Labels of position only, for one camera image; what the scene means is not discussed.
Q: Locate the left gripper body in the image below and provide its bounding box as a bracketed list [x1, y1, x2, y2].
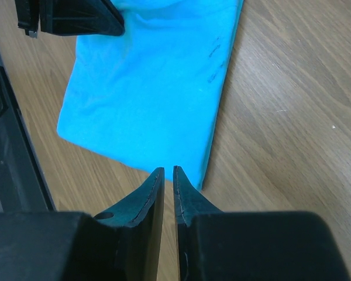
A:
[15, 0, 40, 37]

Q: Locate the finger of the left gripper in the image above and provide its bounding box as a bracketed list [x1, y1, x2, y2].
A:
[40, 0, 125, 36]

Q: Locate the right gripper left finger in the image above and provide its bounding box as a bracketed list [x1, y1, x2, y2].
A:
[0, 168, 164, 280]

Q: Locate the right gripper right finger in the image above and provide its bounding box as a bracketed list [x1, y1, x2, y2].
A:
[173, 166, 350, 280]

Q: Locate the turquoise t-shirt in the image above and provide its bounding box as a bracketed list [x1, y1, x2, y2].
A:
[57, 0, 243, 189]

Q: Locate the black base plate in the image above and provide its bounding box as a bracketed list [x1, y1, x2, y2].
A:
[0, 55, 56, 212]

